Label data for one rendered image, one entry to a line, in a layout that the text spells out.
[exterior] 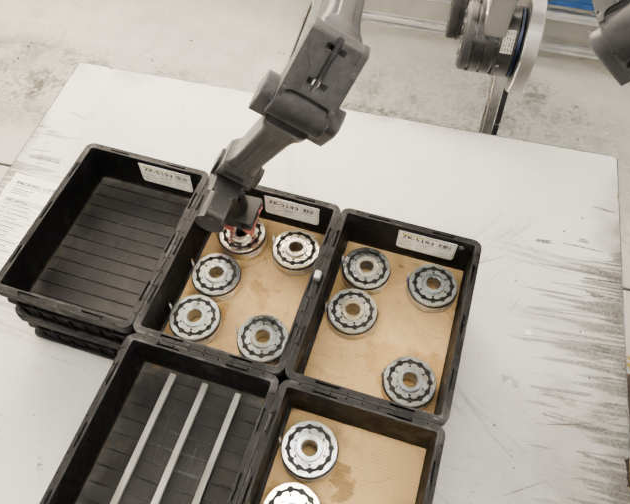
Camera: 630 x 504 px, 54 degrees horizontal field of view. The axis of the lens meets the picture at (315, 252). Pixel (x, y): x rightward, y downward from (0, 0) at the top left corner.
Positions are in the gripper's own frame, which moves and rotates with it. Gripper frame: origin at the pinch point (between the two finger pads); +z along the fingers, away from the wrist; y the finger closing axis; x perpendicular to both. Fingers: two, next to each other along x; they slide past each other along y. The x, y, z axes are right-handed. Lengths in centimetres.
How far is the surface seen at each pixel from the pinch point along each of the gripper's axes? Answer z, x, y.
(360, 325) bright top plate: 2.2, -13.4, 30.8
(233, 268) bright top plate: 0.8, -9.2, 1.6
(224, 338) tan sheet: 2.7, -23.8, 5.2
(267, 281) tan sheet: 4.1, -8.6, 8.6
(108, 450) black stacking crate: 0, -51, -6
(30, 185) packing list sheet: 13, 4, -65
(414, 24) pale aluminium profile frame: 88, 174, 2
